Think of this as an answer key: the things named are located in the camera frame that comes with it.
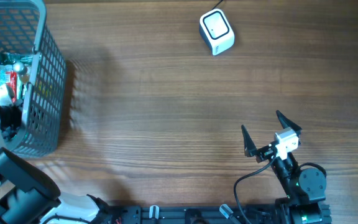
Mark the green 3M gloves package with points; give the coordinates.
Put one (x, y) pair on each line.
(6, 62)

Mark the yellow oil bottle silver cap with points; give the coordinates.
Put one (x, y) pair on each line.
(22, 71)

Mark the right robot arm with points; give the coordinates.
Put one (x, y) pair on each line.
(304, 185)

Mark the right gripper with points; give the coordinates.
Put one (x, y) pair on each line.
(264, 152)

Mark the grey plastic mesh basket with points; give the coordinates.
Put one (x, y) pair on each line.
(23, 30)

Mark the white barcode scanner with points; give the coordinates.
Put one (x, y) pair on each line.
(216, 31)

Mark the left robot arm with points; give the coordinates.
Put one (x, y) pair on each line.
(27, 195)

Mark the red white tube package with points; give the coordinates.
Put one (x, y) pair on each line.
(12, 80)

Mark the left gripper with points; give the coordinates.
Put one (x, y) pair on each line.
(20, 111)

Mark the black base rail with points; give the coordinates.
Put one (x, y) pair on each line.
(194, 214)

